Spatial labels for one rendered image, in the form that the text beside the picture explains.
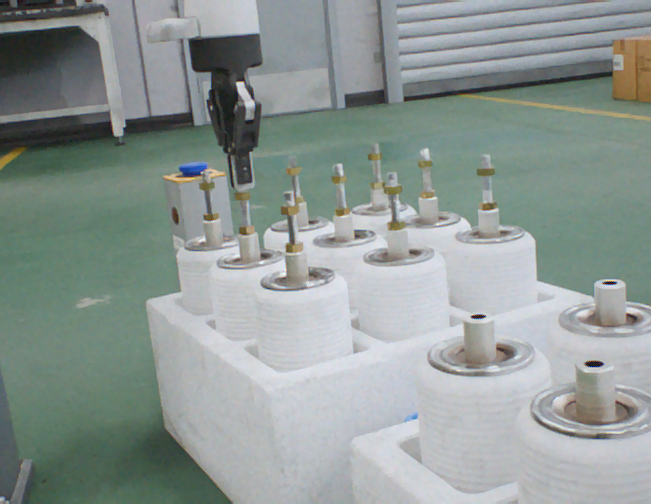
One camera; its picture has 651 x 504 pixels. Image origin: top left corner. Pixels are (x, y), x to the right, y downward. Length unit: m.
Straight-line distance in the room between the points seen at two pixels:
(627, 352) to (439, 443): 0.15
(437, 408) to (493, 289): 0.36
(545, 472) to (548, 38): 5.98
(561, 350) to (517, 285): 0.29
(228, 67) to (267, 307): 0.25
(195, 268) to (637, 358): 0.57
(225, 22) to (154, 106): 5.01
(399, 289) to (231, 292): 0.18
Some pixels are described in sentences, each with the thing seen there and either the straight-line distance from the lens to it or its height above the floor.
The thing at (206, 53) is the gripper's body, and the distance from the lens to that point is 0.94.
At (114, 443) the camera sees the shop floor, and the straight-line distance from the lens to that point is 1.22.
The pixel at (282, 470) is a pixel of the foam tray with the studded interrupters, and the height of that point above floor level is 0.10.
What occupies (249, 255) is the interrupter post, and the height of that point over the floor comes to 0.26.
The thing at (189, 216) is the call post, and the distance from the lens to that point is 1.24.
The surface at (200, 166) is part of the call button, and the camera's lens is 1.25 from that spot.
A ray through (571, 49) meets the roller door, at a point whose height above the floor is 0.21.
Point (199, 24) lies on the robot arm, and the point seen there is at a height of 0.51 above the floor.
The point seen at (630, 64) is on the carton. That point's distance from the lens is 4.90.
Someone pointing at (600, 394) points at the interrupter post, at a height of 0.27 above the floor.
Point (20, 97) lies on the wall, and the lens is 5.99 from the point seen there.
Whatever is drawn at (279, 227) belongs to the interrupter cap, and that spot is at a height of 0.25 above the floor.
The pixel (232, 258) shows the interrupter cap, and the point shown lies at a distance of 1.01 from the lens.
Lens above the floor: 0.48
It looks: 14 degrees down
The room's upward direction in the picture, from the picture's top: 6 degrees counter-clockwise
